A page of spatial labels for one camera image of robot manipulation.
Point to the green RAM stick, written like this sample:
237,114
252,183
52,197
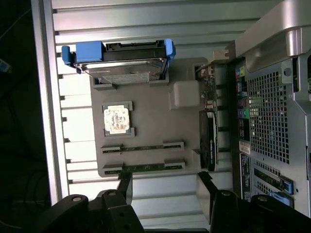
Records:
143,147
145,167

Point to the grey parts rack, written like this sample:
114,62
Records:
150,116

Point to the hard disk in blue caddy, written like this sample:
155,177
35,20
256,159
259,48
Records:
119,60

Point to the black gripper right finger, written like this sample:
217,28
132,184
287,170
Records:
226,201

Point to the grey PC case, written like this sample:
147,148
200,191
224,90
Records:
269,109

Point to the black graphics card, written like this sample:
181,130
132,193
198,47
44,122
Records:
210,126

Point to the silver CPU chip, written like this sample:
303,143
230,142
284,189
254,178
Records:
116,120

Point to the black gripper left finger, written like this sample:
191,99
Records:
121,194

